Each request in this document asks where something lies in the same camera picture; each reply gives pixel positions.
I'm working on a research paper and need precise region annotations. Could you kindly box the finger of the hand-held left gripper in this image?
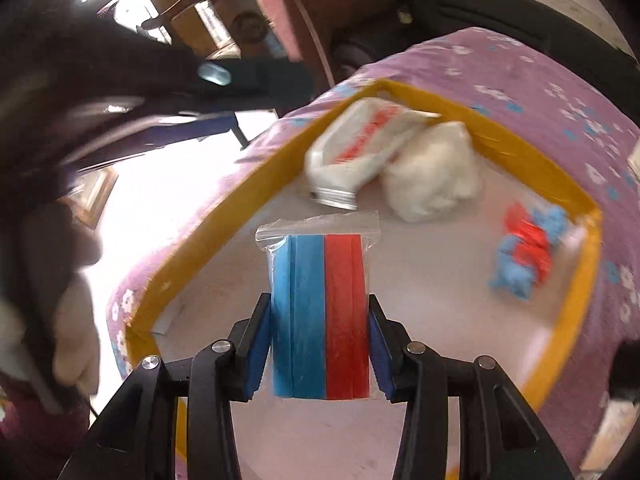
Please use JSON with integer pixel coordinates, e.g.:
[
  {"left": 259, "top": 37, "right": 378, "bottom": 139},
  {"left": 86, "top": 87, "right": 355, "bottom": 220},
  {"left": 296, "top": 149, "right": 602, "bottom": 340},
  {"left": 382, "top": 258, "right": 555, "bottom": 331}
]
[
  {"left": 140, "top": 111, "right": 249, "bottom": 152},
  {"left": 185, "top": 57, "right": 316, "bottom": 107}
]

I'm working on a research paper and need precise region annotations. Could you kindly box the yellow-rimmed tray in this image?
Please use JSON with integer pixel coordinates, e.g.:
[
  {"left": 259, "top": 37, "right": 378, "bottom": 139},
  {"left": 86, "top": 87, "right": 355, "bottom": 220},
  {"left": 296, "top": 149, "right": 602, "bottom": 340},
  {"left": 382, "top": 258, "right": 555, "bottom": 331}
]
[{"left": 122, "top": 79, "right": 605, "bottom": 480}]

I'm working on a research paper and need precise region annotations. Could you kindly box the purple floral blanket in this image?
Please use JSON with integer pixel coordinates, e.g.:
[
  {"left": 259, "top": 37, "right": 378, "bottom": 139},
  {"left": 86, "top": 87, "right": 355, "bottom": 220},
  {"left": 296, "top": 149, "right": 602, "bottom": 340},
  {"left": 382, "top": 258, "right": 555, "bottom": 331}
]
[{"left": 107, "top": 27, "right": 640, "bottom": 441}]

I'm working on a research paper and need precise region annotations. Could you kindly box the black sofa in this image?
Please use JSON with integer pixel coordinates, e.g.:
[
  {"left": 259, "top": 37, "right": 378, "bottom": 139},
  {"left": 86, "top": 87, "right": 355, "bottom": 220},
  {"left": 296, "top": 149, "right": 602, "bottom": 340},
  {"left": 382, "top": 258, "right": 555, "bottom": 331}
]
[{"left": 330, "top": 0, "right": 636, "bottom": 86}]

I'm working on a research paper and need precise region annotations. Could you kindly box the white plastic bag red print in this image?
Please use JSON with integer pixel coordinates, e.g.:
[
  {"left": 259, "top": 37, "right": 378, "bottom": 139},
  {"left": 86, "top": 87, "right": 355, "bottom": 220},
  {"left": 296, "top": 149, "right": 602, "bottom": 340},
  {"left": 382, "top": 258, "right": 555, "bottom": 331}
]
[{"left": 304, "top": 97, "right": 443, "bottom": 211}]

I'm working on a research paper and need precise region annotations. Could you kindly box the white cotton wad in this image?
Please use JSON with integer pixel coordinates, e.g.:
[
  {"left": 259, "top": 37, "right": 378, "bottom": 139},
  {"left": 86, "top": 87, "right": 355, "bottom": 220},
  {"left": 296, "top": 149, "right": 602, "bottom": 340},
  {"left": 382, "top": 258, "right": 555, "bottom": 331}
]
[{"left": 382, "top": 121, "right": 486, "bottom": 223}]

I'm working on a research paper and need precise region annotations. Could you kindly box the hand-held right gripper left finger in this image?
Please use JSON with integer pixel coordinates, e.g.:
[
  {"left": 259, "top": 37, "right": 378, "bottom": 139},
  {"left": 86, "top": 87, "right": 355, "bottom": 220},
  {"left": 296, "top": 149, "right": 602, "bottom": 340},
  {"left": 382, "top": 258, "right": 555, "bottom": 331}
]
[{"left": 65, "top": 292, "right": 274, "bottom": 480}]

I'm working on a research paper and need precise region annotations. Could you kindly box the blue and red fluffy cloth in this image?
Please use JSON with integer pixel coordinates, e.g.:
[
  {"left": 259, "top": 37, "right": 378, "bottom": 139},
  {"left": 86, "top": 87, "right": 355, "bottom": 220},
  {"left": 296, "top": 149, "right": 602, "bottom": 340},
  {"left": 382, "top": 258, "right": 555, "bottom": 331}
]
[{"left": 489, "top": 202, "right": 571, "bottom": 303}]

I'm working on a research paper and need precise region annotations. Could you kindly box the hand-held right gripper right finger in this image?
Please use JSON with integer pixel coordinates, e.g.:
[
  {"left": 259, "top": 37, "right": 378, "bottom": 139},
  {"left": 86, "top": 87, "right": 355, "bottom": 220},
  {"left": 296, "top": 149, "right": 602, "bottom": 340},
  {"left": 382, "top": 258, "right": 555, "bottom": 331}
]
[{"left": 368, "top": 294, "right": 576, "bottom": 480}]

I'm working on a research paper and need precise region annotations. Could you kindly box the person's left hand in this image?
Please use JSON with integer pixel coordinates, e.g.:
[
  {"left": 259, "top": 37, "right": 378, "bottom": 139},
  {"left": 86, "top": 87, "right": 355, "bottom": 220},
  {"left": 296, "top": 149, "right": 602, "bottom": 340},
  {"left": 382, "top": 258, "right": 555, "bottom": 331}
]
[{"left": 52, "top": 277, "right": 101, "bottom": 393}]

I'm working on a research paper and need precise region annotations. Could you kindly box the bag of blue red strips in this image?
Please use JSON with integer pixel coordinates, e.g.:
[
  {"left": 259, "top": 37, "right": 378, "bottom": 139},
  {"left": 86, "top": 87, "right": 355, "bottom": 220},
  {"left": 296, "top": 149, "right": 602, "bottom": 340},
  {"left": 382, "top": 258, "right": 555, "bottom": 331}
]
[{"left": 255, "top": 211, "right": 381, "bottom": 401}]

